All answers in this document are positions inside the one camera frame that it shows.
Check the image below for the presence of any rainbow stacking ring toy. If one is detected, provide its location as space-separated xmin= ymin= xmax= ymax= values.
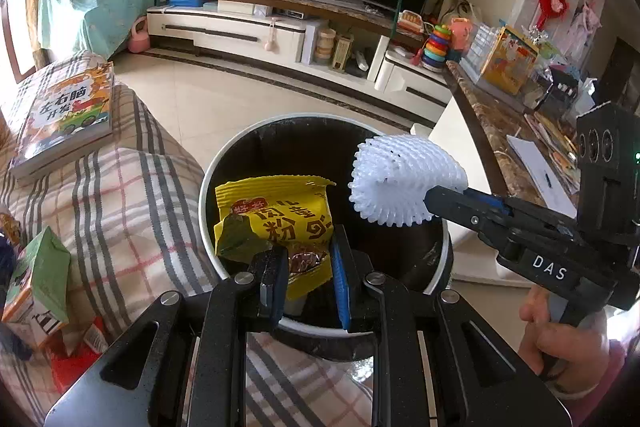
xmin=419 ymin=24 xmax=451 ymax=70

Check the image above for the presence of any white television cabinet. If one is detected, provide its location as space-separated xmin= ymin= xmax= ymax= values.
xmin=146 ymin=0 xmax=453 ymax=108

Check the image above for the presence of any person's right hand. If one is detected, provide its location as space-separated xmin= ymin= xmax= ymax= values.
xmin=519 ymin=289 xmax=612 ymax=394

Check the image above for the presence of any colourful children's book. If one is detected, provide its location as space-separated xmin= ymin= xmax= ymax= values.
xmin=1 ymin=61 xmax=116 ymax=180

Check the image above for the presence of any orange toy bus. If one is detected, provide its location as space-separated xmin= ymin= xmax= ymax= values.
xmin=399 ymin=10 xmax=425 ymax=36

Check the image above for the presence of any white notepad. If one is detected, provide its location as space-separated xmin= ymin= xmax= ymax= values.
xmin=506 ymin=134 xmax=581 ymax=220

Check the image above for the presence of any plaid blanket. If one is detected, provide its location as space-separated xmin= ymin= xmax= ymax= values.
xmin=0 ymin=52 xmax=376 ymax=427

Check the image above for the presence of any marble counter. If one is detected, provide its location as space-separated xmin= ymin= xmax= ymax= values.
xmin=445 ymin=59 xmax=593 ymax=210

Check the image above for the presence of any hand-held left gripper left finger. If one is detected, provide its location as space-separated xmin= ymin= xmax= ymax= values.
xmin=45 ymin=246 xmax=292 ymax=427

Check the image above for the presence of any wooden lattice toy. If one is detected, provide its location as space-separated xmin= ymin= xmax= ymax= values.
xmin=332 ymin=34 xmax=355 ymax=73

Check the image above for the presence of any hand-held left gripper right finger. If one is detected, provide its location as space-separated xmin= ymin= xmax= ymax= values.
xmin=327 ymin=224 xmax=573 ymax=427

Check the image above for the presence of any person's right forearm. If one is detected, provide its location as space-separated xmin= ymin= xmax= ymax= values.
xmin=562 ymin=339 xmax=633 ymax=427

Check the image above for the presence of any white foam fruit net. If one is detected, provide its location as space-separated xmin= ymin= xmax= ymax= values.
xmin=348 ymin=134 xmax=469 ymax=228

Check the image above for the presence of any yellow snack packet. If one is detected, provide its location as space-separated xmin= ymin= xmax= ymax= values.
xmin=214 ymin=175 xmax=337 ymax=303

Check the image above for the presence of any pink plastic toy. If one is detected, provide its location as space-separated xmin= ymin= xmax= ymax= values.
xmin=447 ymin=18 xmax=474 ymax=58

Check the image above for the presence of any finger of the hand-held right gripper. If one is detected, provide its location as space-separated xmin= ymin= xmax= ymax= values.
xmin=467 ymin=189 xmax=581 ymax=233
xmin=422 ymin=185 xmax=508 ymax=239

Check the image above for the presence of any black desk organiser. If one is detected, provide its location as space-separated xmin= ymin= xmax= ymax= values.
xmin=536 ymin=67 xmax=582 ymax=108

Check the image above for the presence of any green carton box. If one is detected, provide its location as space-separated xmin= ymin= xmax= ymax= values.
xmin=1 ymin=227 xmax=72 ymax=350

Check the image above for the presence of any colourful picture box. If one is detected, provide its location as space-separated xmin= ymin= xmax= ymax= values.
xmin=479 ymin=27 xmax=541 ymax=96

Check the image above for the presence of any round wooden box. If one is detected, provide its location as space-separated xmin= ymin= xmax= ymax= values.
xmin=313 ymin=29 xmax=335 ymax=66

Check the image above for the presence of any white round bin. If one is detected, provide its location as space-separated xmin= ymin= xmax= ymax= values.
xmin=198 ymin=117 xmax=453 ymax=360

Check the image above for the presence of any red flat packet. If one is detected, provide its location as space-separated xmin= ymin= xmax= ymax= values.
xmin=47 ymin=344 xmax=103 ymax=390

